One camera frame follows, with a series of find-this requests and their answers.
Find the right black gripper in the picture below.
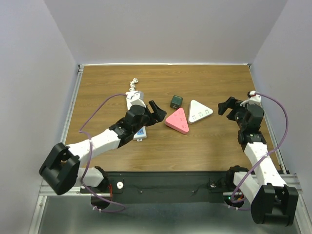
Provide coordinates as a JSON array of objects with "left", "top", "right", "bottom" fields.
[{"left": 217, "top": 97, "right": 248, "bottom": 130}]

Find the pink triangular power socket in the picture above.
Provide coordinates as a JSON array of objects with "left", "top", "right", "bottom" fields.
[{"left": 165, "top": 108, "right": 189, "bottom": 135}]

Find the white colourful power strip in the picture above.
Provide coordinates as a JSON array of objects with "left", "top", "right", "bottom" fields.
[{"left": 125, "top": 92, "right": 148, "bottom": 142}]

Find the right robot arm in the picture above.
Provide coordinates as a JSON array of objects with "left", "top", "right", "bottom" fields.
[{"left": 218, "top": 91, "right": 299, "bottom": 226}]

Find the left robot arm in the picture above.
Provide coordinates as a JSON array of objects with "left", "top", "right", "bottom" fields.
[{"left": 39, "top": 100, "right": 167, "bottom": 195}]

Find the dark green cube adapter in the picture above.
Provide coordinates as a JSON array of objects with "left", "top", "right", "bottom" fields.
[{"left": 170, "top": 95, "right": 183, "bottom": 110}]

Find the white triangular power socket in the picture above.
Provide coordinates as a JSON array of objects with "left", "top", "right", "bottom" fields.
[{"left": 188, "top": 99, "right": 213, "bottom": 124}]

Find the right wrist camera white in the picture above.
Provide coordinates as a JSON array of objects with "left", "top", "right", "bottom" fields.
[{"left": 240, "top": 91, "right": 261, "bottom": 107}]

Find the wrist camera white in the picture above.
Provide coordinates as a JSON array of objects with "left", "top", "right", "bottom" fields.
[
  {"left": 240, "top": 91, "right": 261, "bottom": 107},
  {"left": 126, "top": 91, "right": 146, "bottom": 109}
]

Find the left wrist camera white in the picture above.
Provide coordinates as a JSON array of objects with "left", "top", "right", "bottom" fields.
[{"left": 126, "top": 91, "right": 146, "bottom": 109}]

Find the white coiled strip cord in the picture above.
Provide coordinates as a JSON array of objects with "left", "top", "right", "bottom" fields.
[{"left": 129, "top": 78, "right": 140, "bottom": 93}]

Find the back aluminium rail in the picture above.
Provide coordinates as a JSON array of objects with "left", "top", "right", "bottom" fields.
[{"left": 78, "top": 62, "right": 251, "bottom": 67}]

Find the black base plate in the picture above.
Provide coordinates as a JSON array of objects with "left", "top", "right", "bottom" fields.
[{"left": 91, "top": 171, "right": 234, "bottom": 204}]

